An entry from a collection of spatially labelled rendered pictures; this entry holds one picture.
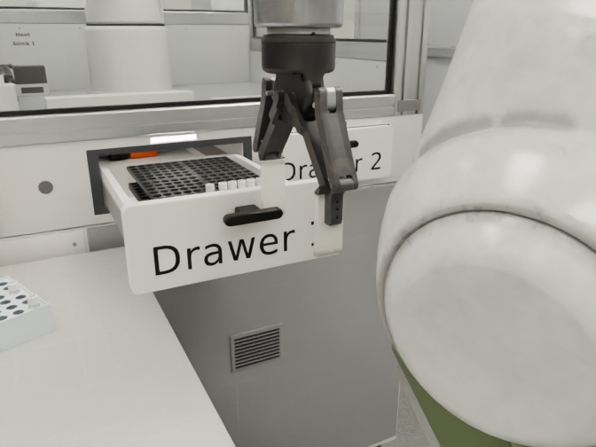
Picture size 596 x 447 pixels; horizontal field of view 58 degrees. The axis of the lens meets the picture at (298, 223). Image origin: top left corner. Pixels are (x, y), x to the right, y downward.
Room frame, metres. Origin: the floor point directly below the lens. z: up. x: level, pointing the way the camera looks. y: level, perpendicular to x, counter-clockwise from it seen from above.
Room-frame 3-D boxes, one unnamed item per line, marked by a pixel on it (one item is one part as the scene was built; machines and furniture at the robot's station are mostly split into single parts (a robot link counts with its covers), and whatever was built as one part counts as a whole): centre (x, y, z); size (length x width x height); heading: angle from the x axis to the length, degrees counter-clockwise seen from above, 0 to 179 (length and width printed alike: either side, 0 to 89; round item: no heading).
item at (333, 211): (0.49, -0.04, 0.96); 0.03 x 0.01 x 0.05; 27
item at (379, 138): (1.07, -0.07, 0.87); 0.29 x 0.02 x 0.11; 117
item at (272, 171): (0.63, 0.03, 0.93); 0.03 x 0.01 x 0.07; 117
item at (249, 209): (0.62, 0.06, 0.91); 0.07 x 0.04 x 0.01; 117
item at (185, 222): (0.64, 0.07, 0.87); 0.29 x 0.02 x 0.11; 117
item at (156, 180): (0.82, 0.16, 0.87); 0.22 x 0.18 x 0.06; 27
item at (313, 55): (0.57, 0.00, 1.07); 0.08 x 0.07 x 0.09; 27
